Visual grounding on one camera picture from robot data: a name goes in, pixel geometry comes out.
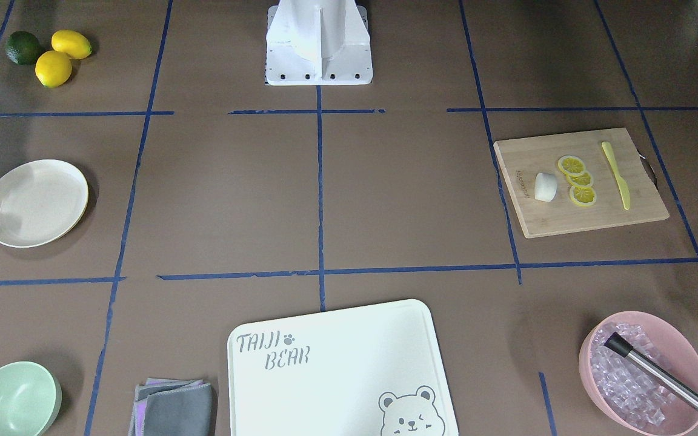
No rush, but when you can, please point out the yellow lemon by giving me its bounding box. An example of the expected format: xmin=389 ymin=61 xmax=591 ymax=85
xmin=51 ymin=30 xmax=93 ymax=60
xmin=35 ymin=50 xmax=73 ymax=88

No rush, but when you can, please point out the cream round plate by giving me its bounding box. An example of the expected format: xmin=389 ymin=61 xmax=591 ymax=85
xmin=0 ymin=159 xmax=90 ymax=248

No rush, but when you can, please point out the white bear tray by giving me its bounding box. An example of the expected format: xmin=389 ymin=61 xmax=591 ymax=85
xmin=227 ymin=300 xmax=459 ymax=435

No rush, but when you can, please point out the green bowl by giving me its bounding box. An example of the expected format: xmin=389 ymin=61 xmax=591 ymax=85
xmin=0 ymin=361 xmax=62 ymax=435

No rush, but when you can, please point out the pink bowl with ice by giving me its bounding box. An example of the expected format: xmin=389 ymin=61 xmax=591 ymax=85
xmin=579 ymin=310 xmax=698 ymax=435

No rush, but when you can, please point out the grey folded cloth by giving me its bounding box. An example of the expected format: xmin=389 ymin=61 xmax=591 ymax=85
xmin=128 ymin=378 xmax=214 ymax=435

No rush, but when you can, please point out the wooden cutting board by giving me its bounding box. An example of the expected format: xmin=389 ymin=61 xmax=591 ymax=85
xmin=494 ymin=128 xmax=670 ymax=239

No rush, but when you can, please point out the green lime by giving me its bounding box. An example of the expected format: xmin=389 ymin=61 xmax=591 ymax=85
xmin=5 ymin=31 xmax=44 ymax=65

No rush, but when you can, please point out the yellow plastic knife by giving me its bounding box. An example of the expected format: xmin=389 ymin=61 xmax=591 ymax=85
xmin=600 ymin=141 xmax=631 ymax=211

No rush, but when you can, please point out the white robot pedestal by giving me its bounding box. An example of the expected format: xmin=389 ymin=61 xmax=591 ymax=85
xmin=264 ymin=1 xmax=374 ymax=86

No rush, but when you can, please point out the lemon slice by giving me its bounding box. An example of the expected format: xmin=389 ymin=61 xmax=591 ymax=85
xmin=557 ymin=155 xmax=587 ymax=177
xmin=565 ymin=170 xmax=593 ymax=188
xmin=568 ymin=186 xmax=597 ymax=207

